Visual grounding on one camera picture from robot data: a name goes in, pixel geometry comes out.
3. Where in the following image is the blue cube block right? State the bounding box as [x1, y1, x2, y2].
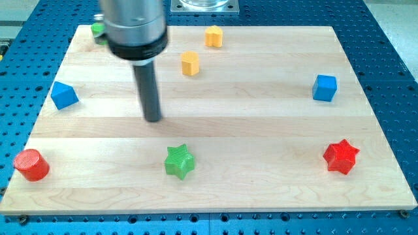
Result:
[312, 74, 338, 102]

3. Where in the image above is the red cylinder block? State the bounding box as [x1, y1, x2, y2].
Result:
[13, 149, 50, 181]

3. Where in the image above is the red star block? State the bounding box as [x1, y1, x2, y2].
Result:
[323, 139, 360, 175]

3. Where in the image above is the blue cube block left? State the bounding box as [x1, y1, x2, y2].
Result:
[50, 82, 79, 110]

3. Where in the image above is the yellow hexagon block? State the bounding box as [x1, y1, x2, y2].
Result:
[180, 51, 200, 76]

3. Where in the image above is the wooden board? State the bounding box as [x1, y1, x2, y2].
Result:
[1, 25, 417, 215]

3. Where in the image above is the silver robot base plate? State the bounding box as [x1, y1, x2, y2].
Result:
[170, 0, 240, 15]

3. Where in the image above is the yellow heart block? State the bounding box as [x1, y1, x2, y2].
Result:
[204, 25, 223, 48]

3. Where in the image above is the green star block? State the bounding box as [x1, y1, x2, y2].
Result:
[164, 144, 195, 180]

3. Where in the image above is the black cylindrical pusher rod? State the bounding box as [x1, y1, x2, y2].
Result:
[133, 61, 161, 122]

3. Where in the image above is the green cylinder block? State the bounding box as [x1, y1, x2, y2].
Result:
[90, 22, 107, 45]

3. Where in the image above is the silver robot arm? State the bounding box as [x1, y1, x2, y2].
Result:
[99, 0, 169, 122]

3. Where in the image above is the blue cube block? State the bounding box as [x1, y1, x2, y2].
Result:
[312, 74, 338, 102]
[50, 82, 79, 110]

